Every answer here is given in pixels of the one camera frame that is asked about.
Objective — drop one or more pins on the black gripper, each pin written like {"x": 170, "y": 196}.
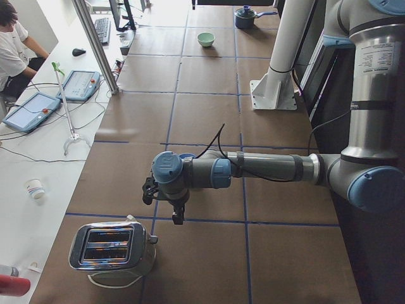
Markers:
{"x": 178, "y": 202}

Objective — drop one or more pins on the green bowl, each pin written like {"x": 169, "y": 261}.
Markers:
{"x": 206, "y": 39}

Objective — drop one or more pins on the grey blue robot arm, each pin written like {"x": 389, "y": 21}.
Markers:
{"x": 365, "y": 172}

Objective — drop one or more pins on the silver toaster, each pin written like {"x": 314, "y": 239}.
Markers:
{"x": 114, "y": 255}

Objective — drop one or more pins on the reacher grabber tool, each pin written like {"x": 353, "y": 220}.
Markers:
{"x": 74, "y": 136}

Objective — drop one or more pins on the white paper cup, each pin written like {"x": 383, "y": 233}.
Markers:
{"x": 35, "y": 188}

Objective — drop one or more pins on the red bottle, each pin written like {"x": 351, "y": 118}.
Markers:
{"x": 14, "y": 286}

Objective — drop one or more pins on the near teach pendant tablet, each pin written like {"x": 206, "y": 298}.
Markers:
{"x": 29, "y": 115}

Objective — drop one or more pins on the black computer mouse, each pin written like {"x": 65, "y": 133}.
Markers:
{"x": 78, "y": 52}

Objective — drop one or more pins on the black keyboard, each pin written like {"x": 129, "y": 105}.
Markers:
{"x": 103, "y": 27}

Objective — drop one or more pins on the blue saucepan with lid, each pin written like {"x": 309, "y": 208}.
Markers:
{"x": 246, "y": 16}

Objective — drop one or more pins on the black monitor stand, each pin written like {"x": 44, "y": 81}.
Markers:
{"x": 122, "y": 15}

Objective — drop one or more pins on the seated person white shirt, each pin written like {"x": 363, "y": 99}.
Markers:
{"x": 21, "y": 55}

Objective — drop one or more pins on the aluminium frame post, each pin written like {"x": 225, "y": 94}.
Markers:
{"x": 96, "y": 46}

